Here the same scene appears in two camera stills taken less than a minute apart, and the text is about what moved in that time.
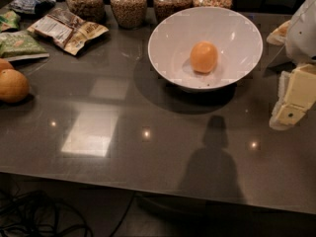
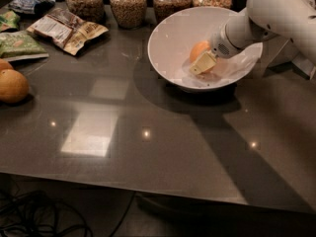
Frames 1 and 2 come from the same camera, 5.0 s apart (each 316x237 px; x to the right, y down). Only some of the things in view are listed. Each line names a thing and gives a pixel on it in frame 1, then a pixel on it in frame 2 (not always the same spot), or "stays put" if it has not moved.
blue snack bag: (33, 3) stays put
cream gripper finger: (300, 95) → (202, 63)
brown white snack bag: (68, 31) stays put
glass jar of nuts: (128, 3) stays put
